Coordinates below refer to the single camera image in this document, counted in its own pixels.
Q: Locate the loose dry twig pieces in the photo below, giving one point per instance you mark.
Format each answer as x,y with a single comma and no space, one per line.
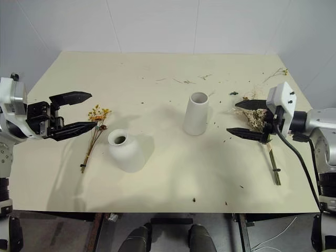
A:
183,82

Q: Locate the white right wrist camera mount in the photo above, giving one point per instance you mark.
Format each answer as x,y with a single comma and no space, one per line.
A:
282,105

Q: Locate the rusty table frame bar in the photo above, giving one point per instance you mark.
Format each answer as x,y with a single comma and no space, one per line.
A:
94,231

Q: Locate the yellow dried flower bunch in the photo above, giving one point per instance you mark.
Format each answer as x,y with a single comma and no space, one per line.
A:
98,113

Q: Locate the tall tapered white vase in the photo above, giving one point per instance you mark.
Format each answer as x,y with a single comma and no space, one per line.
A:
195,118

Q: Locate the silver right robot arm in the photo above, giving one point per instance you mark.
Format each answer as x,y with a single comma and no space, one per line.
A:
324,123

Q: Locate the black table frame crossbar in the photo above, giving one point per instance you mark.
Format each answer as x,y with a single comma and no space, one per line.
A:
172,221

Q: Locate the round white ceramic vase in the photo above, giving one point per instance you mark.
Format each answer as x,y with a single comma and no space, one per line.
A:
127,152

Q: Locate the beige dried flower bunch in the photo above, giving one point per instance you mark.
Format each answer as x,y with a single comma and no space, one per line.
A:
256,118

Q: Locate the dark rounded shape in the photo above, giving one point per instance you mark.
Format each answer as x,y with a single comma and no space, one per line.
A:
137,239
202,239

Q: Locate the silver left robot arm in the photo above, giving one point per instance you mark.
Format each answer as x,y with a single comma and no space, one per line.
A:
5,157

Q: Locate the black table frame leg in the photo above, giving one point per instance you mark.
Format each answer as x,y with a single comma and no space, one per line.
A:
244,233

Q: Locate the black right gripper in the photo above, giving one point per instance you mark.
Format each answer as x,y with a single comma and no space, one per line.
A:
273,127

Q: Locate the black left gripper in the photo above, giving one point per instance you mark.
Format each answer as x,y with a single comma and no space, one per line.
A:
39,118

